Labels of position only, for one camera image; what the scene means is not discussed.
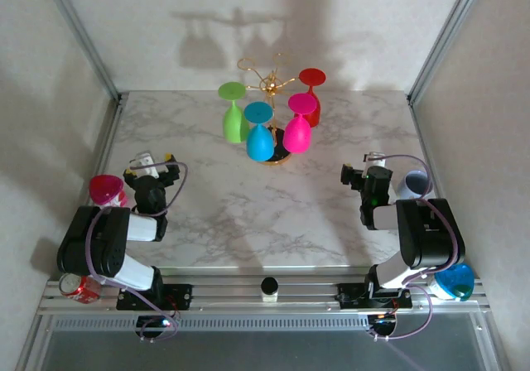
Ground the pink wine glass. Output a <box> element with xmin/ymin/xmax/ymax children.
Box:
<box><xmin>283</xmin><ymin>93</ymin><xmax>318</xmax><ymax>155</ymax></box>

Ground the green wine glass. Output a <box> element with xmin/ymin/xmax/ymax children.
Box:
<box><xmin>218</xmin><ymin>81</ymin><xmax>251</xmax><ymax>144</ymax></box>

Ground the blue wine glass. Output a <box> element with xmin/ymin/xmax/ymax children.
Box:
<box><xmin>243</xmin><ymin>101</ymin><xmax>276</xmax><ymax>162</ymax></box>

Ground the red wine glass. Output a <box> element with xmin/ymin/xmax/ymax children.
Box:
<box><xmin>293</xmin><ymin>68</ymin><xmax>326</xmax><ymax>128</ymax></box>

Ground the gold wine glass rack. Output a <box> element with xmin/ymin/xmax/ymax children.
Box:
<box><xmin>237</xmin><ymin>54</ymin><xmax>297</xmax><ymax>167</ymax></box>

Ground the cup with magenta dome lid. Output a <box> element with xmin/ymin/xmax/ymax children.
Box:
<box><xmin>89</xmin><ymin>174</ymin><xmax>129</xmax><ymax>209</ymax></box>

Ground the grey-blue mug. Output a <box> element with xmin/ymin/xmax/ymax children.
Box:
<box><xmin>397</xmin><ymin>170</ymin><xmax>434</xmax><ymax>200</ymax></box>

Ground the red soda can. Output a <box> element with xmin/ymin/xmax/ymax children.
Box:
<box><xmin>58</xmin><ymin>273</ymin><xmax>104</xmax><ymax>306</ymax></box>

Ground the small black and white knob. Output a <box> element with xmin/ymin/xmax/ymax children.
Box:
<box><xmin>260</xmin><ymin>277</ymin><xmax>279</xmax><ymax>304</ymax></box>

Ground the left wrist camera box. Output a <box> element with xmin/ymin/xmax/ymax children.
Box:
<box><xmin>128</xmin><ymin>150</ymin><xmax>167</xmax><ymax>180</ymax></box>

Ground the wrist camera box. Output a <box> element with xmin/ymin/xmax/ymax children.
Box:
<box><xmin>128</xmin><ymin>150</ymin><xmax>167</xmax><ymax>180</ymax></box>
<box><xmin>364</xmin><ymin>151</ymin><xmax>388</xmax><ymax>169</ymax></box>

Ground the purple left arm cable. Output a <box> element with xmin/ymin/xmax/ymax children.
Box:
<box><xmin>86</xmin><ymin>161</ymin><xmax>190</xmax><ymax>343</ymax></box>

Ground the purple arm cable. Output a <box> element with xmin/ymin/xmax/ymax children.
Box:
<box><xmin>86</xmin><ymin>161</ymin><xmax>190</xmax><ymax>343</ymax></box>
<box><xmin>366</xmin><ymin>154</ymin><xmax>467</xmax><ymax>343</ymax></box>

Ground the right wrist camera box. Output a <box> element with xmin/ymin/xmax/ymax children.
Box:
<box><xmin>364</xmin><ymin>151</ymin><xmax>388</xmax><ymax>169</ymax></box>

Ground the aluminium side rail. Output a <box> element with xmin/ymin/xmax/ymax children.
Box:
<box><xmin>72</xmin><ymin>92</ymin><xmax>128</xmax><ymax>272</ymax></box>
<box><xmin>407</xmin><ymin>92</ymin><xmax>485</xmax><ymax>283</ymax></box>

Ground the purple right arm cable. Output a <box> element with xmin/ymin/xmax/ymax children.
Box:
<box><xmin>366</xmin><ymin>154</ymin><xmax>467</xmax><ymax>343</ymax></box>

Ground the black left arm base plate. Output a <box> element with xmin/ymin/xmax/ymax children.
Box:
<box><xmin>115</xmin><ymin>283</ymin><xmax>194</xmax><ymax>311</ymax></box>

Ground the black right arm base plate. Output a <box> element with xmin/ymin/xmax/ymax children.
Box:
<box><xmin>335</xmin><ymin>282</ymin><xmax>414</xmax><ymax>309</ymax></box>

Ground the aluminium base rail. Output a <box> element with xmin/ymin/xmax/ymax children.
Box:
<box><xmin>36</xmin><ymin>267</ymin><xmax>492</xmax><ymax>316</ymax></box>

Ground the aluminium frame post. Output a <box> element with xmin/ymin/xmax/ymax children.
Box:
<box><xmin>407</xmin><ymin>0</ymin><xmax>489</xmax><ymax>103</ymax></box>
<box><xmin>39</xmin><ymin>0</ymin><xmax>125</xmax><ymax>103</ymax></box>

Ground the grey slotted cable duct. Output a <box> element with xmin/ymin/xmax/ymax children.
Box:
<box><xmin>53</xmin><ymin>316</ymin><xmax>477</xmax><ymax>333</ymax></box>

